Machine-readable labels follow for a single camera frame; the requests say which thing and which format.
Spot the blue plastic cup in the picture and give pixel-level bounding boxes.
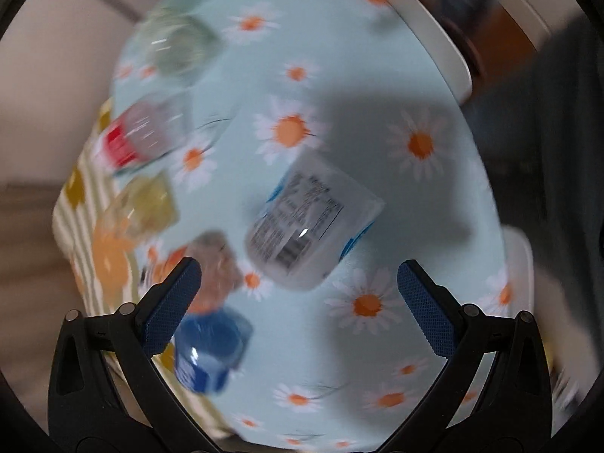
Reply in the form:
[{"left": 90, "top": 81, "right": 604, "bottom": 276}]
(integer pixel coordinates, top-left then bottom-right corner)
[{"left": 173, "top": 307, "right": 253, "bottom": 395}]

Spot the yellow clear cup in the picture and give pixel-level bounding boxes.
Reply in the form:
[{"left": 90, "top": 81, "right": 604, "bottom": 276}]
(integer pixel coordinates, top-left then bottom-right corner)
[{"left": 99, "top": 172, "right": 179, "bottom": 244}]

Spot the orange cartoon bottle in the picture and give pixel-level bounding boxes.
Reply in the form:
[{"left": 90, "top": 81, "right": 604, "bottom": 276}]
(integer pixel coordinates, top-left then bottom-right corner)
[{"left": 139, "top": 231, "right": 243, "bottom": 315}]

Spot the striped floral duvet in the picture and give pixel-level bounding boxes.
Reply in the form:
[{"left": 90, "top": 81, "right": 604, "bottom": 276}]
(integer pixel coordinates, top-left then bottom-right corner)
[{"left": 52, "top": 98, "right": 233, "bottom": 440}]

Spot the red label water bottle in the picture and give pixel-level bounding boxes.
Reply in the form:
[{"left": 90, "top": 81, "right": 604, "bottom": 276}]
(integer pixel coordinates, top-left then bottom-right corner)
[{"left": 92, "top": 91, "right": 193, "bottom": 174}]

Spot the daisy print tablecloth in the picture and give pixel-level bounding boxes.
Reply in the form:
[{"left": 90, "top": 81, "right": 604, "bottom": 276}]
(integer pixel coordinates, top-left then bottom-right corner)
[{"left": 114, "top": 0, "right": 510, "bottom": 452}]

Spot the green label clear jar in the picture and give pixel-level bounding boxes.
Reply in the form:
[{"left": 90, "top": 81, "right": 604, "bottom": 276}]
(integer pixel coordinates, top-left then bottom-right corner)
[{"left": 135, "top": 7, "right": 223, "bottom": 84}]

